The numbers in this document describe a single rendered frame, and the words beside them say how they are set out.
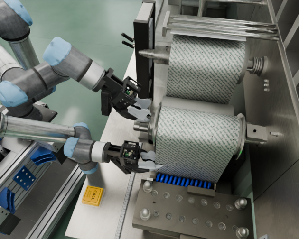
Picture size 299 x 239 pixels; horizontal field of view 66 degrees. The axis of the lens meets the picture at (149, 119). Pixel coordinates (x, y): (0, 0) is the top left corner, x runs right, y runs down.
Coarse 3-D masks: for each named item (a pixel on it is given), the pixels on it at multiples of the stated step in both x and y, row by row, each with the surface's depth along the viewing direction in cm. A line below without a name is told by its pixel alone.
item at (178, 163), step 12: (156, 156) 79; (168, 156) 78; (180, 156) 76; (192, 156) 75; (204, 156) 73; (168, 168) 84; (180, 168) 83; (192, 168) 81; (204, 168) 79; (216, 168) 78; (204, 180) 87; (216, 180) 85
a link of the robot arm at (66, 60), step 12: (48, 48) 58; (60, 48) 59; (72, 48) 61; (48, 60) 60; (60, 60) 59; (72, 60) 60; (84, 60) 62; (60, 72) 64; (72, 72) 61; (84, 72) 62
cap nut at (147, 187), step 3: (144, 183) 82; (147, 183) 81; (150, 183) 82; (144, 186) 82; (147, 186) 81; (150, 186) 82; (144, 189) 83; (147, 189) 82; (150, 189) 83; (147, 192) 84
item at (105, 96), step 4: (104, 92) 68; (104, 96) 69; (108, 96) 69; (104, 100) 70; (108, 100) 70; (104, 104) 72; (108, 104) 72; (104, 108) 73; (108, 108) 73; (104, 112) 75; (108, 112) 75
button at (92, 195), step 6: (90, 186) 96; (84, 192) 95; (90, 192) 95; (96, 192) 95; (102, 192) 95; (84, 198) 93; (90, 198) 93; (96, 198) 93; (90, 204) 93; (96, 204) 92
